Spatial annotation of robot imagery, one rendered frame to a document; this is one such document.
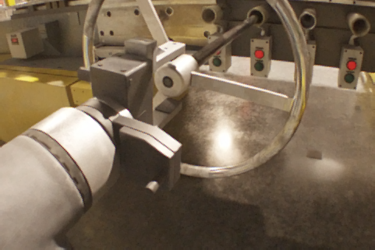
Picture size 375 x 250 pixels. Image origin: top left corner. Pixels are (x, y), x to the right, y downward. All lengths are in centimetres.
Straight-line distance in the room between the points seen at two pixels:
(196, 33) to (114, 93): 99
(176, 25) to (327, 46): 66
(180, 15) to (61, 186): 112
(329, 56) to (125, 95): 94
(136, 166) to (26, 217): 11
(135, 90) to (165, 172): 9
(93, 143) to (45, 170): 5
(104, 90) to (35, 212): 14
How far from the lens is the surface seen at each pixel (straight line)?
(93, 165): 22
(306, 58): 35
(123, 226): 133
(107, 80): 27
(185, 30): 126
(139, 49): 30
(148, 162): 24
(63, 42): 189
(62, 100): 138
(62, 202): 21
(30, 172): 21
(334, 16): 112
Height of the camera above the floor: 100
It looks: 28 degrees down
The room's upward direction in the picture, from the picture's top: 4 degrees counter-clockwise
